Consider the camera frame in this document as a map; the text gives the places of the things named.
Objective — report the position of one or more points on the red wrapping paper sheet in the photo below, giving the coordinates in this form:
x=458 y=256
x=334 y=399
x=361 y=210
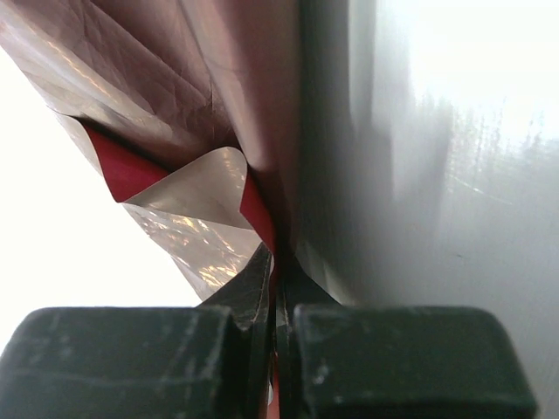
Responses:
x=189 y=112

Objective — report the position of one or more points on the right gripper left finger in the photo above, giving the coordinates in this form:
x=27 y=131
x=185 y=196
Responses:
x=208 y=361

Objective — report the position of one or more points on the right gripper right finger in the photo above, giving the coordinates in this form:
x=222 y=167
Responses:
x=336 y=361

